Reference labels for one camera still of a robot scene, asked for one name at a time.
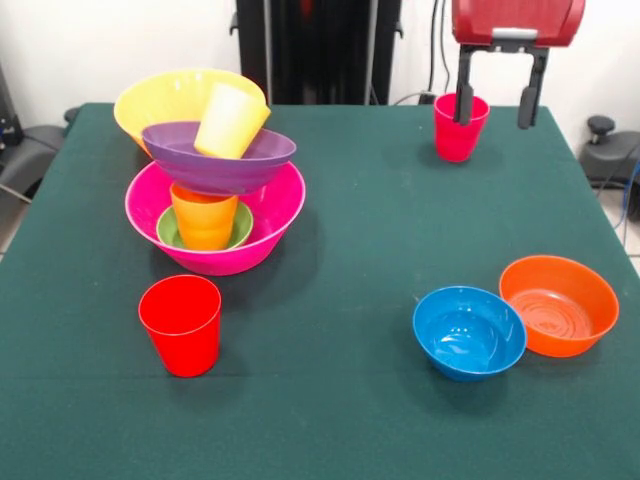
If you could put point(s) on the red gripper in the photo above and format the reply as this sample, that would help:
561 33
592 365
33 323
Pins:
515 20

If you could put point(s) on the yellow cup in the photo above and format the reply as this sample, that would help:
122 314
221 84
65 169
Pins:
227 125

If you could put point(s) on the purple bowl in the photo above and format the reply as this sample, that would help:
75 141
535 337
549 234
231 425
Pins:
225 170

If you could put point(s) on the stack of green bowls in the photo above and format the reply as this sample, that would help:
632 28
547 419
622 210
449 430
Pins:
242 225

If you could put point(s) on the orange cup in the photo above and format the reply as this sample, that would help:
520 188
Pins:
205 240
202 212

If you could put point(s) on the crimson cup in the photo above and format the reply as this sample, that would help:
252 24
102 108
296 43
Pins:
457 142

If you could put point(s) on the black machine base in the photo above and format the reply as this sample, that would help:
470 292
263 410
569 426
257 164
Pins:
30 150
610 160

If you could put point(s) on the large pink bowl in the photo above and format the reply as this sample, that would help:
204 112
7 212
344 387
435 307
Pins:
280 210

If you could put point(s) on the orange-red bowl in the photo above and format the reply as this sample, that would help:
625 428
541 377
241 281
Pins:
560 345

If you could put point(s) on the blue bowl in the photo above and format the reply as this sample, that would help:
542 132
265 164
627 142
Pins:
470 367

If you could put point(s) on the large orange bowl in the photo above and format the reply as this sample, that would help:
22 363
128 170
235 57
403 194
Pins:
150 105

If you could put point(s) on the dark green table cloth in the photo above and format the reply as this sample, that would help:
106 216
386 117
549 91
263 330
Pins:
320 425

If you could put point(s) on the red cup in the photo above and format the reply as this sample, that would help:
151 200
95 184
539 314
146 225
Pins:
185 350

